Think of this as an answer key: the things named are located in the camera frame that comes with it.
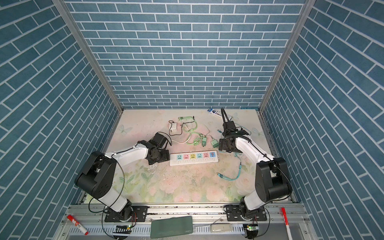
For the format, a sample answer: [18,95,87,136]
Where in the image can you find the white charger with black cable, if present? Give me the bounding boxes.
[169,120,183,136]

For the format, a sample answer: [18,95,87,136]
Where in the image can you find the green rectangular pad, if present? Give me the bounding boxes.
[150,216,194,239]

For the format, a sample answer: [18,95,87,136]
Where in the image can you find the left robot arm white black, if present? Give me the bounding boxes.
[75,132,172,219]

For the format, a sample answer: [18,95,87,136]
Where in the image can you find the red white pen right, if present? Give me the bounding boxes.
[281,208,293,240]

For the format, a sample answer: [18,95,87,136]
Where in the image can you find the teal loose cable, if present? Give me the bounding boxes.
[216,161,243,182]

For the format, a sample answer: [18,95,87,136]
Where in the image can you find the red marker left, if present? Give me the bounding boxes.
[67,215,89,236]

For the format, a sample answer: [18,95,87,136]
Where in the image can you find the white power strip coloured sockets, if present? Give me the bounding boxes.
[170,150,219,166]

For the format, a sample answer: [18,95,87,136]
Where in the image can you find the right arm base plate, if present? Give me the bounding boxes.
[223,204,267,222]

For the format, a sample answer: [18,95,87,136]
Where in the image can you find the light green coiled cable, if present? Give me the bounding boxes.
[177,115,208,147]

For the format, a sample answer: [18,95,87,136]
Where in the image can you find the green charger plug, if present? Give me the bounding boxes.
[202,137,207,147]
[211,139,219,148]

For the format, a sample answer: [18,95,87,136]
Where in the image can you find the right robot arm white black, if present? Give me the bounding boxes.
[219,120,293,216]

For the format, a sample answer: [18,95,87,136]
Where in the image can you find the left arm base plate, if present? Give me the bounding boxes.
[104,206,148,223]

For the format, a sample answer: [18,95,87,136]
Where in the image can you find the blue white toothpaste box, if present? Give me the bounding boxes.
[208,108,222,118]

